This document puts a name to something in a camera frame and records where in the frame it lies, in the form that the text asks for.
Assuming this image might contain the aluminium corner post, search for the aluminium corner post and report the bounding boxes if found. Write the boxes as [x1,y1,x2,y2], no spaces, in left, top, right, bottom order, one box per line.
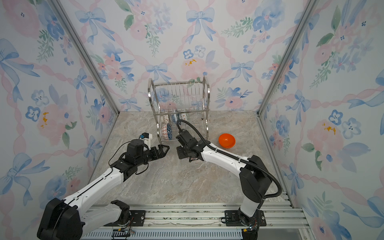
[257,0,318,118]
[48,0,120,116]

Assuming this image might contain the aluminium corner post right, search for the aluminium corner post right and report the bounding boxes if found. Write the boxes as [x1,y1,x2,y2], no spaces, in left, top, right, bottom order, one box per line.
[257,0,318,118]

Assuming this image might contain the green pattern bowl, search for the green pattern bowl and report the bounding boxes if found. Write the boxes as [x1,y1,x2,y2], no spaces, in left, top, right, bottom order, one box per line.
[180,113,189,122]

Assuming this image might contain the aluminium corner post left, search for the aluminium corner post left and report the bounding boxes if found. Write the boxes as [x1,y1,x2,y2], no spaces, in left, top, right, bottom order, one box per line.
[48,0,120,116]

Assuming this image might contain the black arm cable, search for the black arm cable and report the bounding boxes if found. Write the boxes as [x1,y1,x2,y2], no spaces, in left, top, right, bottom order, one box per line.
[175,119,283,200]
[107,140,149,176]

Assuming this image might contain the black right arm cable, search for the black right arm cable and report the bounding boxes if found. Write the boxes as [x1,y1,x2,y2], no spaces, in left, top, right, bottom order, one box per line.
[175,119,283,200]

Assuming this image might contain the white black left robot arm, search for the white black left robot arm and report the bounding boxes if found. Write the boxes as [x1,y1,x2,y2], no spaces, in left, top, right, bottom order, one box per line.
[37,138,170,240]

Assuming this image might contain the red geometric pattern bowl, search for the red geometric pattern bowl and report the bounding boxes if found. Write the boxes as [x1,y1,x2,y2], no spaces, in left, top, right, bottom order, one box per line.
[161,124,169,141]

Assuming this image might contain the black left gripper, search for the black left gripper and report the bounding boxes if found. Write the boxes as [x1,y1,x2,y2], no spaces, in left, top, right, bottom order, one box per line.
[137,144,170,167]

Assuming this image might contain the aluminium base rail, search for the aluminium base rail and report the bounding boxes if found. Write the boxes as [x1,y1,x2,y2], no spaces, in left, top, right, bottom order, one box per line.
[77,202,314,240]

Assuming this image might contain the blue geometric pattern bowl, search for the blue geometric pattern bowl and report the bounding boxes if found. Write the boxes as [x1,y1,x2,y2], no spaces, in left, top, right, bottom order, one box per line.
[167,123,173,140]

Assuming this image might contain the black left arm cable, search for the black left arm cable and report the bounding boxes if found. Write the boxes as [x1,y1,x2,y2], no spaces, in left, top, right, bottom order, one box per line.
[107,140,149,176]

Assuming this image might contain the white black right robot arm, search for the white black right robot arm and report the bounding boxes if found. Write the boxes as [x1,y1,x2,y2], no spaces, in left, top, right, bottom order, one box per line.
[176,130,276,227]

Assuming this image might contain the orange plastic bowl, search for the orange plastic bowl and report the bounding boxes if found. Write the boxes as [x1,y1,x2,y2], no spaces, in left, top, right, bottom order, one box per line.
[218,133,236,149]

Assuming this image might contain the maroon white pattern bowl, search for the maroon white pattern bowl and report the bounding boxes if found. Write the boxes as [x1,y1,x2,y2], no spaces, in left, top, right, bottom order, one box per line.
[162,114,170,125]

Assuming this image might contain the steel wire dish rack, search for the steel wire dish rack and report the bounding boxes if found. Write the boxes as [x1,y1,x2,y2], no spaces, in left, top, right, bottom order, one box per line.
[148,77,211,144]

